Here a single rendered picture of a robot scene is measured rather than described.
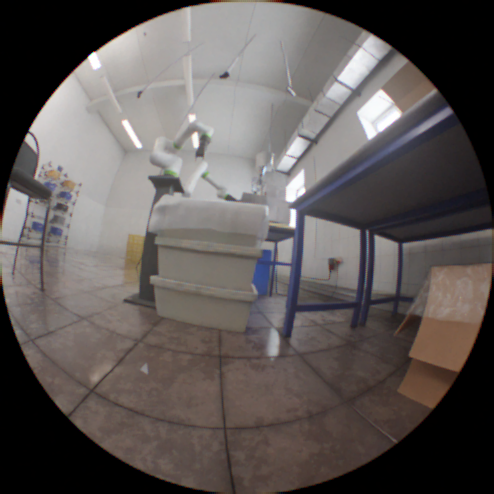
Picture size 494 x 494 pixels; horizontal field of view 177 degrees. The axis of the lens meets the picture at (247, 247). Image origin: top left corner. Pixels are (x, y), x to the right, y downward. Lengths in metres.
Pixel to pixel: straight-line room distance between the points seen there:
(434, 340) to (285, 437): 0.40
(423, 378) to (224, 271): 0.94
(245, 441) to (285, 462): 0.10
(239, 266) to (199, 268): 0.21
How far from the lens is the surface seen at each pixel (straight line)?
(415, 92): 0.75
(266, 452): 0.41
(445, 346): 0.50
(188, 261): 0.86
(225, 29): 4.24
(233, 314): 0.85
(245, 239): 0.82
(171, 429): 0.43
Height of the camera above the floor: 0.37
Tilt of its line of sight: 6 degrees up
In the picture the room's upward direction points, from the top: 7 degrees clockwise
